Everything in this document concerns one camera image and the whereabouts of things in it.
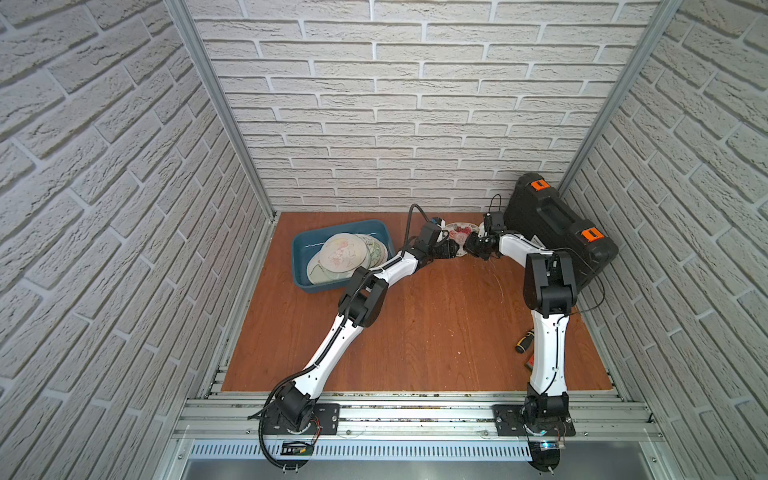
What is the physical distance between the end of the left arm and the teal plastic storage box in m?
0.32

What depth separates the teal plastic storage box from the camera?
38.8 inches

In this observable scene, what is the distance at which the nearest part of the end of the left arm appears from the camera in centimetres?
88
